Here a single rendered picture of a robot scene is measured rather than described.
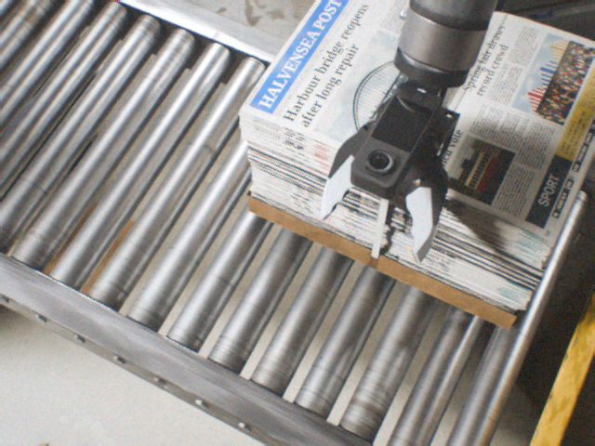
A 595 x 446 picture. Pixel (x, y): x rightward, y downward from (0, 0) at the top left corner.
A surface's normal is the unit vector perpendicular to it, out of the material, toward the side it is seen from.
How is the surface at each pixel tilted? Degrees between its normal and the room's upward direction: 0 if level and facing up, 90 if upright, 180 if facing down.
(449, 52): 59
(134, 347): 0
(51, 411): 0
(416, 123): 4
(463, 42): 65
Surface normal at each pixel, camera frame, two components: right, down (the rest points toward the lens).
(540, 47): -0.04, -0.54
